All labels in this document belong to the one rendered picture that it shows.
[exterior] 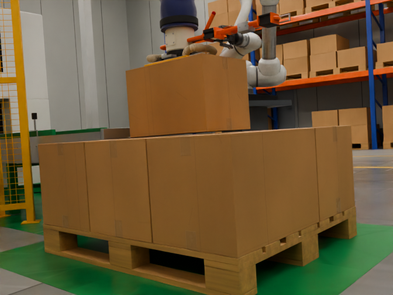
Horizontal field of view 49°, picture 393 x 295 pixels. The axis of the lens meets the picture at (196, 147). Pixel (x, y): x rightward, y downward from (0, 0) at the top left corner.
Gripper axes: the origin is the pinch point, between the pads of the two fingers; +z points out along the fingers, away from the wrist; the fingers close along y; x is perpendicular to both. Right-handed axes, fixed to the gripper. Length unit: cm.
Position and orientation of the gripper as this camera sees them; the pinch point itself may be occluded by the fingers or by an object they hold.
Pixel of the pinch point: (216, 34)
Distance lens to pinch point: 243.1
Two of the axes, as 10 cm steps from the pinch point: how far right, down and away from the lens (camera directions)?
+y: 0.6, 10.0, 0.4
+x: -7.5, 0.2, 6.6
